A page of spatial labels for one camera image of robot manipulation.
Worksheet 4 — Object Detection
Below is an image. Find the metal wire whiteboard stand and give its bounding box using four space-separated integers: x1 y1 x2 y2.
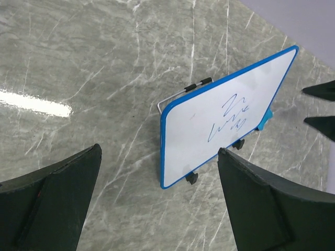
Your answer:
159 78 253 189

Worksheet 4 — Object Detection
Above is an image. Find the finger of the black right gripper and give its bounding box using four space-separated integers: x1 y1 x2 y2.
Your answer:
304 116 335 142
302 80 335 101

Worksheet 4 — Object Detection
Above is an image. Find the blue whiteboard eraser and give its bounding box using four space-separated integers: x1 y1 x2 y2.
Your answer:
255 108 273 131

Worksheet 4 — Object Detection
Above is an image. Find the blue framed whiteboard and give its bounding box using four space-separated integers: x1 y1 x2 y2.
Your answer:
160 45 299 189

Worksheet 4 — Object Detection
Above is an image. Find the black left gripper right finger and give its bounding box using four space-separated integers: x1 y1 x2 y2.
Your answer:
218 148 334 250

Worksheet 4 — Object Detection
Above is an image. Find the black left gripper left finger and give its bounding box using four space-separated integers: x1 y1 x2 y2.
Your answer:
1 144 102 250

